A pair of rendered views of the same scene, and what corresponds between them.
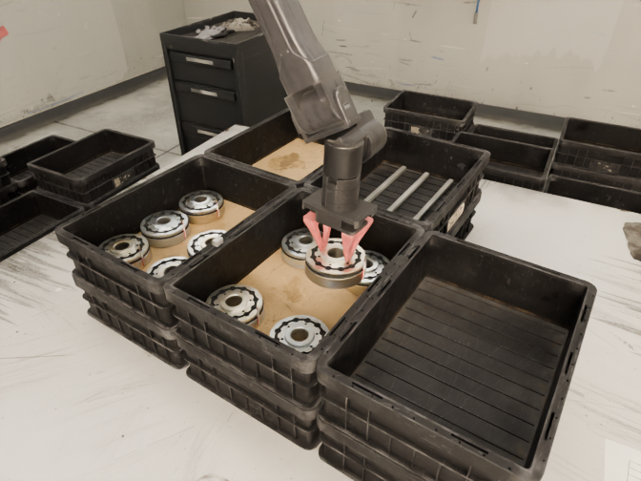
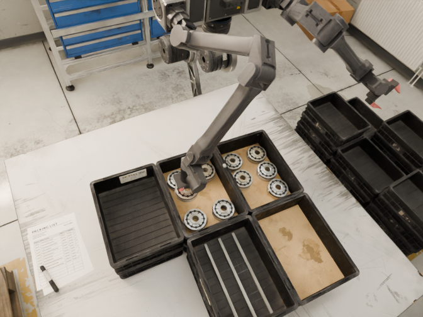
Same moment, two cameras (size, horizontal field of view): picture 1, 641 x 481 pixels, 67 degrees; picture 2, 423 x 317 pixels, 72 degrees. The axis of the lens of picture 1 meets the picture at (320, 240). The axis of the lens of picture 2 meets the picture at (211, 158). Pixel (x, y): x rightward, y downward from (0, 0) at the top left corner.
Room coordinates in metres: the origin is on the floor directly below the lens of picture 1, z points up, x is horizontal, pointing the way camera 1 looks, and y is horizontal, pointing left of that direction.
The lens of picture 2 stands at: (0.98, -0.54, 2.10)
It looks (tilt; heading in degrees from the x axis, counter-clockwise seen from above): 56 degrees down; 115
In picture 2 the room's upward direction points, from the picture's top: 10 degrees clockwise
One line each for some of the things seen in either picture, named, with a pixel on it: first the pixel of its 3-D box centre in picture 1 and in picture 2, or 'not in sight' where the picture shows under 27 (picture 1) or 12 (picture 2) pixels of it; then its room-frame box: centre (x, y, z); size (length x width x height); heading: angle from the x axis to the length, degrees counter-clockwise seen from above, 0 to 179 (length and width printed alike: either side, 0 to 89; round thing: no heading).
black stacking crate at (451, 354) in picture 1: (461, 350); (136, 215); (0.52, -0.22, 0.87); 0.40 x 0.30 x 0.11; 147
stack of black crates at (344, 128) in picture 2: not in sight; (326, 133); (1.10, 1.29, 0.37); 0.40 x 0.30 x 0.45; 152
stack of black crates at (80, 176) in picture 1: (107, 199); (406, 216); (1.81, 0.92, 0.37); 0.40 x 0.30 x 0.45; 152
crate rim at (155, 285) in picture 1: (184, 210); (257, 168); (0.85, 0.28, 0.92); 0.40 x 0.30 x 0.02; 147
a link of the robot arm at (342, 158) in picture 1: (344, 154); (188, 169); (0.66, -0.04, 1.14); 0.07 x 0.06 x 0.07; 151
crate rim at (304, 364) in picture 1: (303, 260); (200, 187); (0.68, 0.03, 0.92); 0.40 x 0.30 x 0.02; 147
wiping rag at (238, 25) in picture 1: (240, 23); not in sight; (2.75, 0.42, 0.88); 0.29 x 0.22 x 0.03; 152
